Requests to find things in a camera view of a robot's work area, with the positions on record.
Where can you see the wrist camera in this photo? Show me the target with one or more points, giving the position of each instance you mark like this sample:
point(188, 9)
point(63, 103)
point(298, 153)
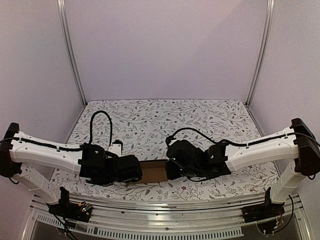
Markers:
point(169, 140)
point(116, 147)

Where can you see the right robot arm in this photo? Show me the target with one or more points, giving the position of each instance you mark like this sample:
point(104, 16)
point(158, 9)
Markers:
point(295, 143)

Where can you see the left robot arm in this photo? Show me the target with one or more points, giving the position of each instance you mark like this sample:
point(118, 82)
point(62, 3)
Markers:
point(19, 152)

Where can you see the small green circuit board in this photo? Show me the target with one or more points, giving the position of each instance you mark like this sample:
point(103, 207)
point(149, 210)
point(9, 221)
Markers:
point(84, 207)

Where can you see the aluminium front rail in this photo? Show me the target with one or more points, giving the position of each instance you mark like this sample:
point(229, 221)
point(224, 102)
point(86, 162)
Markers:
point(214, 219)

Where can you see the brown cardboard box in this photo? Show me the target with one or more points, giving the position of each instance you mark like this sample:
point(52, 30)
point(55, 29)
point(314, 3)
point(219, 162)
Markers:
point(153, 171)

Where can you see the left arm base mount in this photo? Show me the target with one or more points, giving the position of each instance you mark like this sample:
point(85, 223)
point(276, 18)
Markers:
point(69, 210)

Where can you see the right aluminium frame post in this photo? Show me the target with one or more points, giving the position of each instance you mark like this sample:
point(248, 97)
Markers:
point(262, 51)

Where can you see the left aluminium frame post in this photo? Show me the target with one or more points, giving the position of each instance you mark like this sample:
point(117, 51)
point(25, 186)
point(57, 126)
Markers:
point(61, 6)

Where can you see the floral patterned table mat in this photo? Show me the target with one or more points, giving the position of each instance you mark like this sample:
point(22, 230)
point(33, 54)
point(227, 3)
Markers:
point(143, 125)

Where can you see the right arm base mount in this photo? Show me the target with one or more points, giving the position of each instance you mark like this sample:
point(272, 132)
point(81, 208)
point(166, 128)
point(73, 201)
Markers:
point(261, 211)

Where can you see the aluminium frame post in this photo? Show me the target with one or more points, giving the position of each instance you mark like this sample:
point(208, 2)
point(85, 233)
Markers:
point(61, 6)
point(262, 51)

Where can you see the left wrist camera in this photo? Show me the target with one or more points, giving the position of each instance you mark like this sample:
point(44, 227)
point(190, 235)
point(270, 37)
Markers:
point(116, 147)

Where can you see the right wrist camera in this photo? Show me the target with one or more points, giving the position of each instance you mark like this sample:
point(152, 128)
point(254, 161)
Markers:
point(169, 140)

